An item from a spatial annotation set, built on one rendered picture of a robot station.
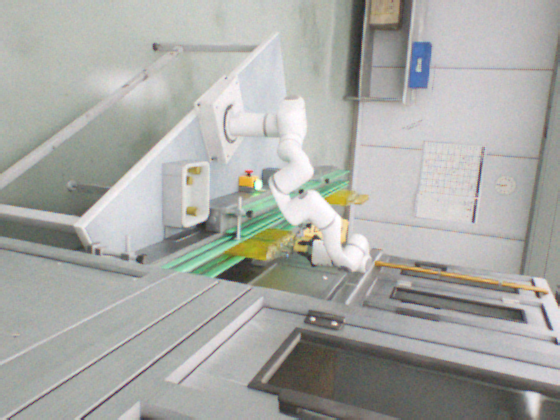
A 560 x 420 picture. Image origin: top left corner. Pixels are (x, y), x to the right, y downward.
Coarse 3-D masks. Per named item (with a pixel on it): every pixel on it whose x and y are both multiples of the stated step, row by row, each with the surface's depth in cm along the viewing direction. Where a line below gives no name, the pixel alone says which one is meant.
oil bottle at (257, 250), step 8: (232, 248) 186; (240, 248) 185; (248, 248) 183; (256, 248) 182; (264, 248) 181; (272, 248) 181; (248, 256) 184; (256, 256) 183; (264, 256) 181; (272, 256) 181
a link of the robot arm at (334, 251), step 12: (336, 216) 162; (324, 228) 161; (336, 228) 162; (324, 240) 165; (336, 240) 162; (336, 252) 163; (348, 252) 167; (360, 252) 167; (336, 264) 168; (348, 264) 164
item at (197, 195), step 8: (184, 168) 163; (208, 168) 177; (184, 176) 163; (192, 176) 179; (200, 176) 179; (208, 176) 178; (184, 184) 163; (192, 184) 180; (200, 184) 179; (208, 184) 179; (184, 192) 164; (192, 192) 181; (200, 192) 180; (208, 192) 179; (184, 200) 164; (192, 200) 181; (200, 200) 180; (208, 200) 180; (184, 208) 165; (200, 208) 181; (208, 208) 181; (184, 216) 166; (192, 216) 179; (200, 216) 180; (184, 224) 166; (192, 224) 171
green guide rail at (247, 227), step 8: (328, 184) 320; (336, 184) 324; (320, 192) 288; (264, 216) 216; (272, 216) 216; (280, 216) 219; (240, 224) 198; (248, 224) 200; (256, 224) 199; (264, 224) 202; (232, 232) 186; (240, 232) 185; (248, 232) 188
